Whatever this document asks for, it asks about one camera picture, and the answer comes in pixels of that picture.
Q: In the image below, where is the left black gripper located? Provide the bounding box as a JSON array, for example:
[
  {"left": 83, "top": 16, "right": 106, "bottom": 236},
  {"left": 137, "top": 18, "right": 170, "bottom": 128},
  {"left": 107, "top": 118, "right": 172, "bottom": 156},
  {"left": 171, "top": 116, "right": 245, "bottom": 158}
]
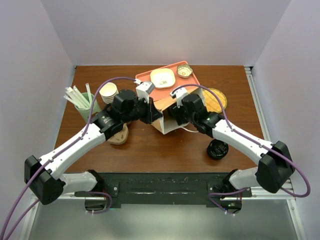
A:
[{"left": 122, "top": 95, "right": 163, "bottom": 125}]

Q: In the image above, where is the brown paper bag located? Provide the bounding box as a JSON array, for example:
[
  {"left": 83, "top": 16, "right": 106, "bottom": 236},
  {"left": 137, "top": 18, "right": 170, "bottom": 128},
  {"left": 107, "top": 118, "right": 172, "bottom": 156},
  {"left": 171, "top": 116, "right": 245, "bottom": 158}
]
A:
[{"left": 152, "top": 86, "right": 206, "bottom": 135}]

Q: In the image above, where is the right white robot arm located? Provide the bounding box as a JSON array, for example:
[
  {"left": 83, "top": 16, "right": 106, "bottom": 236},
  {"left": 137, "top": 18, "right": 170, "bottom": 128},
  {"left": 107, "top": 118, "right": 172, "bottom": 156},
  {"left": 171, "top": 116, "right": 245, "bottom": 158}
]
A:
[{"left": 169, "top": 91, "right": 295, "bottom": 197}]

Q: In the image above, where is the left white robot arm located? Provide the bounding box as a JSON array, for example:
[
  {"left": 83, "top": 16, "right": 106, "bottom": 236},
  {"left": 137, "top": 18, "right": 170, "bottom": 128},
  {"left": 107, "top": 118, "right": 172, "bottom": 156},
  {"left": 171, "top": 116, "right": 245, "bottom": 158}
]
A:
[{"left": 24, "top": 89, "right": 163, "bottom": 205}]

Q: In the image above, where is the round woven yellow coaster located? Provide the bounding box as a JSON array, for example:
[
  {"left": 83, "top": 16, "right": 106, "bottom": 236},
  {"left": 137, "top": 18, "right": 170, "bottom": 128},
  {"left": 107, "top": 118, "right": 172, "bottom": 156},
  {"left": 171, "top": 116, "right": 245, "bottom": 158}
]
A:
[{"left": 203, "top": 88, "right": 228, "bottom": 114}]

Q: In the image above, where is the cream square plate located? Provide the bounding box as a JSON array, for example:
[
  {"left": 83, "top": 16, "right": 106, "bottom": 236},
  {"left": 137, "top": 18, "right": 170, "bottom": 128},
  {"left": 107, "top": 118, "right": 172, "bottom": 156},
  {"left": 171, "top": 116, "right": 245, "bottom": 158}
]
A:
[{"left": 150, "top": 68, "right": 176, "bottom": 89}]

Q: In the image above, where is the pink serving tray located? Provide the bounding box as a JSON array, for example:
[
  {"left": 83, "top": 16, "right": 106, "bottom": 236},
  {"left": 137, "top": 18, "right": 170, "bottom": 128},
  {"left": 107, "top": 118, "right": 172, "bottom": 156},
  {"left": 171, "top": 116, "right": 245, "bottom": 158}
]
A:
[{"left": 135, "top": 60, "right": 199, "bottom": 102}]

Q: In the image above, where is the stack of paper cups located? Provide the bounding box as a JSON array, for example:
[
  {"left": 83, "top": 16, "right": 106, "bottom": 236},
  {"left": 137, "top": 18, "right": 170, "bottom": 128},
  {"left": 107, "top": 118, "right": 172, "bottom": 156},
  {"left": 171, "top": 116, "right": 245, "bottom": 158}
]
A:
[{"left": 99, "top": 82, "right": 119, "bottom": 104}]

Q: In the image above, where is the small floral bowl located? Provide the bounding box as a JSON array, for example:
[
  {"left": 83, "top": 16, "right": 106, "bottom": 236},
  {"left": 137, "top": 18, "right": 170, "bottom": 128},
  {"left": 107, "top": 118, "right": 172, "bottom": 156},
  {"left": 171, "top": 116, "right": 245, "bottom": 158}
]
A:
[{"left": 176, "top": 64, "right": 193, "bottom": 79}]

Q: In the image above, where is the stack of black lids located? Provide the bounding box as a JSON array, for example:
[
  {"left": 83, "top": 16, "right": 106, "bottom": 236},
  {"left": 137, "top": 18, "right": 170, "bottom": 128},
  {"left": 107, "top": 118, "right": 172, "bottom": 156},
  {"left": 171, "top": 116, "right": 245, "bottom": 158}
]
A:
[{"left": 206, "top": 139, "right": 229, "bottom": 161}]

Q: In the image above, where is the green straw holder cup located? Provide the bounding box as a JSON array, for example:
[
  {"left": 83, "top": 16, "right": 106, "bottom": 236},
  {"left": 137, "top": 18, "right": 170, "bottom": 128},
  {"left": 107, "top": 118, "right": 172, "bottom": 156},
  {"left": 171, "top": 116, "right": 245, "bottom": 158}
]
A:
[{"left": 74, "top": 92, "right": 101, "bottom": 123}]

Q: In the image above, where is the wrapped white straw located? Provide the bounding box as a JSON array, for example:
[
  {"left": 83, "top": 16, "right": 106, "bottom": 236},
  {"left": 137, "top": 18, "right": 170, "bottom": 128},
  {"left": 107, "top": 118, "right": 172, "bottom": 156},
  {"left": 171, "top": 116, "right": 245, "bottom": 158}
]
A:
[
  {"left": 73, "top": 85, "right": 91, "bottom": 109},
  {"left": 64, "top": 87, "right": 88, "bottom": 110},
  {"left": 64, "top": 94, "right": 85, "bottom": 110}
]

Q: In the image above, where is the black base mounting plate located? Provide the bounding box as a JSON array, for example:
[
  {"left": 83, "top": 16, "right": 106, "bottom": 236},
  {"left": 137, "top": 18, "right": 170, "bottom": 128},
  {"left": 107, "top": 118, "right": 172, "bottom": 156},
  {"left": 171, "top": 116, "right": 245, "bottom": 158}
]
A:
[{"left": 74, "top": 172, "right": 251, "bottom": 209}]

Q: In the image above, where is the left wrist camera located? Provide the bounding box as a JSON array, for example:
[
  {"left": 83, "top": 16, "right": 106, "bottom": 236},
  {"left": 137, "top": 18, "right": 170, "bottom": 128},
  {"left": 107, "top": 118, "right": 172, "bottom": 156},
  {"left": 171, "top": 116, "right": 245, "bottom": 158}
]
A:
[{"left": 134, "top": 78, "right": 155, "bottom": 103}]

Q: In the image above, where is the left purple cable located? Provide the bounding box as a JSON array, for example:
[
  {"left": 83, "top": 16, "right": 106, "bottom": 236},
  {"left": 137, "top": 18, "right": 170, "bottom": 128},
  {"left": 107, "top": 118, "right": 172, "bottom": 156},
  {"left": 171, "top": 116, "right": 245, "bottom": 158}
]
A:
[{"left": 0, "top": 76, "right": 137, "bottom": 240}]

